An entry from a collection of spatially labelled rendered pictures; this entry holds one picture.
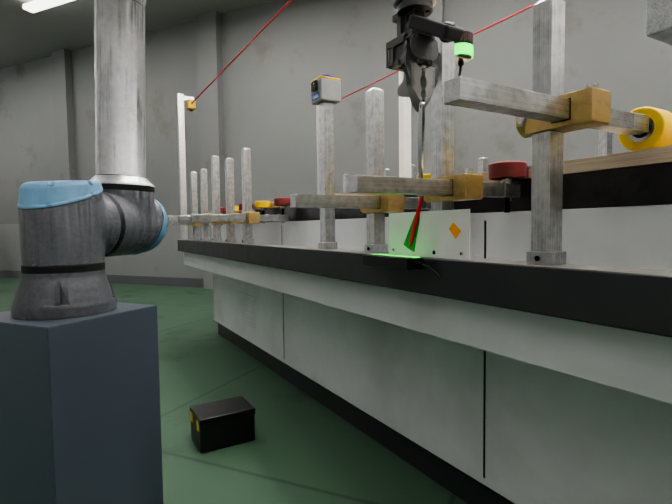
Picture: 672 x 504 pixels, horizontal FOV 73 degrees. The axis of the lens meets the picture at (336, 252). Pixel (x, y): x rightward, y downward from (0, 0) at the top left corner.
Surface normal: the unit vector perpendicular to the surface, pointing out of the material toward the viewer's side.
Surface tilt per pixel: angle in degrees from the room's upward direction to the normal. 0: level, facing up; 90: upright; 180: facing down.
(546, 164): 90
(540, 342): 90
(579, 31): 90
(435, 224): 90
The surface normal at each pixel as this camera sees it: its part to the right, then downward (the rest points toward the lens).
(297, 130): -0.40, 0.05
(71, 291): 0.58, -0.31
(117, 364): 0.91, 0.01
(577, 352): -0.86, 0.04
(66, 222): 0.60, 0.04
